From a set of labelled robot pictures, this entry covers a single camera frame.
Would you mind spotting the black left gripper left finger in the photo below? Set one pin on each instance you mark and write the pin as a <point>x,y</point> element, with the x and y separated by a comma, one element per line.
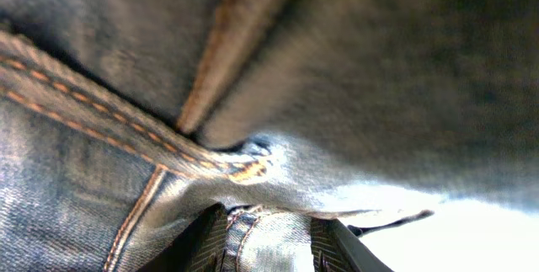
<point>199,248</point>

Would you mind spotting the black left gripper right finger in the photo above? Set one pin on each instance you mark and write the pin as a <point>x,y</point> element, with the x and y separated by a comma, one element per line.
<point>336,249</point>

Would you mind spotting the light blue denim jeans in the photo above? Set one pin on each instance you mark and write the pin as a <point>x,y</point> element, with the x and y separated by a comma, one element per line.
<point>412,122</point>

